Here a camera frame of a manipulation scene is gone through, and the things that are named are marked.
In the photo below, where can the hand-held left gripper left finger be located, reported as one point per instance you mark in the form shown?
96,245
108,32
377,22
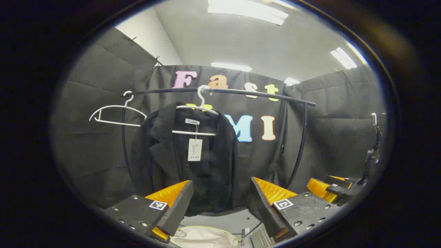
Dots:
177,210

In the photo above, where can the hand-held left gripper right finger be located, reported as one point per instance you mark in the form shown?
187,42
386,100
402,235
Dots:
267,206

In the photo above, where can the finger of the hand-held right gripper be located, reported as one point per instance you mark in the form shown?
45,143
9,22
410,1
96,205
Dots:
339,182
320,187

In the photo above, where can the white laundry hamper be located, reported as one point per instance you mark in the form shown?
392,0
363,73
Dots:
203,237

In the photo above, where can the black jacket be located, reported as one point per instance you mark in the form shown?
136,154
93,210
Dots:
213,165

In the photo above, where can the white plastic hanger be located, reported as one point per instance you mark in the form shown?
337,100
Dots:
193,133
119,106

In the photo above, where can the black metal clothes rack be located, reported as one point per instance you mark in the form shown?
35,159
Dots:
241,91

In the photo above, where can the white paper hang tag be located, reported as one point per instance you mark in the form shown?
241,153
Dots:
195,150

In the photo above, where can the black backdrop cloth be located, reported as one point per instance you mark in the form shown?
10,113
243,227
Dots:
103,155

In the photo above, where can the large ceiling light panel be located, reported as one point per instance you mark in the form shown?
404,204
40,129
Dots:
248,10

